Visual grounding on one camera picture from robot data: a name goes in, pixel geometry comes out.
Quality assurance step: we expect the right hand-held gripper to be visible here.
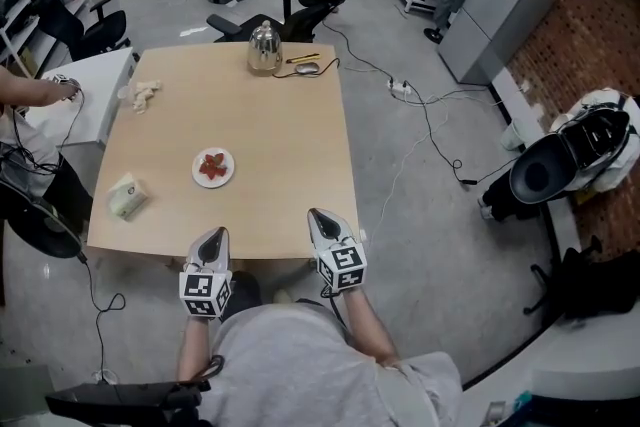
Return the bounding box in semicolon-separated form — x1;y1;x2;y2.
306;208;368;295

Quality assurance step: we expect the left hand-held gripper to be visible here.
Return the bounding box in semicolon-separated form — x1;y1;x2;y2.
178;227;235;320

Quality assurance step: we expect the white round plate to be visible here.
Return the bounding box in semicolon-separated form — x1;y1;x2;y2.
191;147;236;190

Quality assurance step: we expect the red strawberry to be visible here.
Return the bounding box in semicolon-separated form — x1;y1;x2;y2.
198;153;229;180

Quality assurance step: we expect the another person's forearm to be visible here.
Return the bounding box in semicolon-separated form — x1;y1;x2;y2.
0;64;76;107

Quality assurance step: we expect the person's left forearm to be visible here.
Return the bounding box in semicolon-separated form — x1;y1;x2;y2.
176;313;222;384

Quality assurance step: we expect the person's right forearm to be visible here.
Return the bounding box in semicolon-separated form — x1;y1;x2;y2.
341;287;402;367

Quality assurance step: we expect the green and white tissue pack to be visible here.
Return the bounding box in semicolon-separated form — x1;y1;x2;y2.
107;172;150;222

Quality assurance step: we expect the person's grey shirt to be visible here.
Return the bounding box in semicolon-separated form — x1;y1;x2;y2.
197;300;465;427

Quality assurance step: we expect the crumpled beige cloth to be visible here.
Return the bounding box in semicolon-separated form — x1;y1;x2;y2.
130;78;163;115

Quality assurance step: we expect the black chair armrest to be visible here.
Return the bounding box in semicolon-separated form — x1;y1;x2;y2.
44;378;212;427

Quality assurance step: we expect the white low cabinet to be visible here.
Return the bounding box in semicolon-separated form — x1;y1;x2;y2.
25;46;140;151

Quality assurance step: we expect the shiny metal kettle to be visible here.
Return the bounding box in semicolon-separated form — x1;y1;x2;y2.
246;20;286;77

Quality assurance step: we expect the white waste bin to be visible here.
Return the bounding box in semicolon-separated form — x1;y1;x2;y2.
500;118;525;152

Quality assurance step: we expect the black office chair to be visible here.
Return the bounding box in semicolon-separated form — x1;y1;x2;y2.
206;0;357;44
32;0;132;62

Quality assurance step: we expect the black moulded chair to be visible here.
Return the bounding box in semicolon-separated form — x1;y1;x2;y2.
508;108;632;205

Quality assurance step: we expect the grey metal cabinet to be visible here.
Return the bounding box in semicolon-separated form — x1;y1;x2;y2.
437;0;557;87

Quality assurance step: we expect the white floor cable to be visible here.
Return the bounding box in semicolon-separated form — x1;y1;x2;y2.
367;92;494;251

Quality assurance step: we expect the black floor cable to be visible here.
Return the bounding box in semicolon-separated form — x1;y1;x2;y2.
77;252;127;384
319;17;521;189

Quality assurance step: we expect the black mouse cable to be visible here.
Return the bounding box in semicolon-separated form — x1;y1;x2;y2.
272;57;341;80

